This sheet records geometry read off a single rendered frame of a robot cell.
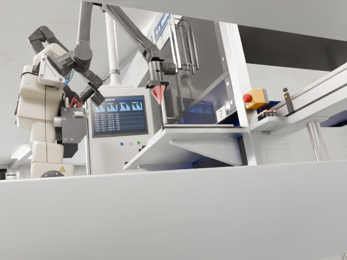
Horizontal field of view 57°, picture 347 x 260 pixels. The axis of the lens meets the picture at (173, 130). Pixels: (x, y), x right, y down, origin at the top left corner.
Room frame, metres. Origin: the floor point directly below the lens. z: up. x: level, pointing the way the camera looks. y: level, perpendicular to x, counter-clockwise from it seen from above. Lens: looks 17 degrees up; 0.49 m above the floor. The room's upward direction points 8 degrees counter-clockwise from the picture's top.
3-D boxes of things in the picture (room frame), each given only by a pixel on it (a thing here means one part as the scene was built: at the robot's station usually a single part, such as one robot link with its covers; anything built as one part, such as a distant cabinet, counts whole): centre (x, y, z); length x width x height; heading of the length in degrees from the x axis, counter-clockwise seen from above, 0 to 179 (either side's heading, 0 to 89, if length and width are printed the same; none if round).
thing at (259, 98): (1.35, -0.39, 1.00); 0.08 x 0.07 x 0.07; 115
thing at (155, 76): (1.34, 0.04, 1.15); 0.10 x 0.07 x 0.07; 114
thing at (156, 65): (1.34, 0.04, 1.21); 0.07 x 0.06 x 0.07; 114
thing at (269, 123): (1.35, -0.43, 0.87); 0.14 x 0.13 x 0.02; 115
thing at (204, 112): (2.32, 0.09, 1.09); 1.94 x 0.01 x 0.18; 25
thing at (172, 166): (1.87, 0.07, 0.80); 0.34 x 0.03 x 0.13; 115
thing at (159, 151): (1.65, -0.04, 0.87); 0.70 x 0.48 x 0.02; 25
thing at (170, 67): (1.36, 0.01, 1.25); 0.11 x 0.09 x 0.12; 114
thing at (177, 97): (2.05, -0.04, 1.51); 0.47 x 0.01 x 0.59; 25
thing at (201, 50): (1.64, -0.23, 1.51); 0.43 x 0.01 x 0.59; 25
